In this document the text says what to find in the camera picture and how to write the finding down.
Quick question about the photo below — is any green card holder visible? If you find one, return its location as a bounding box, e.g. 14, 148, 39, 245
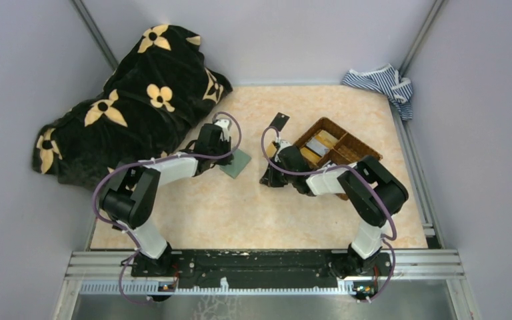
219, 149, 251, 179

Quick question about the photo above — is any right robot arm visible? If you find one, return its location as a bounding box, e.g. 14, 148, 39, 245
261, 145, 409, 275

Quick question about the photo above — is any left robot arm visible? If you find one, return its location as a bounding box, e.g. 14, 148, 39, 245
96, 119, 233, 276

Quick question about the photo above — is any gold card on table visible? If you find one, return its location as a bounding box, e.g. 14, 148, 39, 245
265, 142, 277, 159

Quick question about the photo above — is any silver card in basket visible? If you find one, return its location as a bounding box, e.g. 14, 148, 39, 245
305, 137, 330, 156

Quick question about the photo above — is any black card on table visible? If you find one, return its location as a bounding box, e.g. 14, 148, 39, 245
269, 113, 290, 132

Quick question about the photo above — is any woven wicker divided basket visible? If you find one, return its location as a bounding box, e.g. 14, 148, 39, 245
295, 117, 383, 201

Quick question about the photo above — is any black floral blanket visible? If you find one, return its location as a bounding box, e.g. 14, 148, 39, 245
31, 24, 233, 190

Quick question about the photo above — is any blue striped cloth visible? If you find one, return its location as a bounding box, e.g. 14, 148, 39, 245
342, 64, 413, 121

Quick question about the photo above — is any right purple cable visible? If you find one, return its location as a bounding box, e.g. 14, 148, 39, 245
261, 126, 398, 243

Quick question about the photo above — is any purple cable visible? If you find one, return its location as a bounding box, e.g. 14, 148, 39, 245
91, 111, 243, 241
261, 126, 398, 243

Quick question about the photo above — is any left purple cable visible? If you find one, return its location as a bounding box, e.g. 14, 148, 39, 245
91, 111, 243, 241

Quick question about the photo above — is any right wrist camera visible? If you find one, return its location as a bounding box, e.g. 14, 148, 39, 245
273, 139, 292, 152

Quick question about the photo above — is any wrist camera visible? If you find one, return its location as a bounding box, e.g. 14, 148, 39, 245
273, 139, 292, 152
213, 119, 232, 141

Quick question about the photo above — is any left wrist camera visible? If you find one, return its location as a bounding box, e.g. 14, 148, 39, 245
213, 119, 232, 141

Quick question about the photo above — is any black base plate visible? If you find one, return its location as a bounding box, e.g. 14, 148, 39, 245
131, 249, 391, 289

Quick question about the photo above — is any aluminium frame rail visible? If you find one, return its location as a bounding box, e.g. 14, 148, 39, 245
53, 249, 480, 319

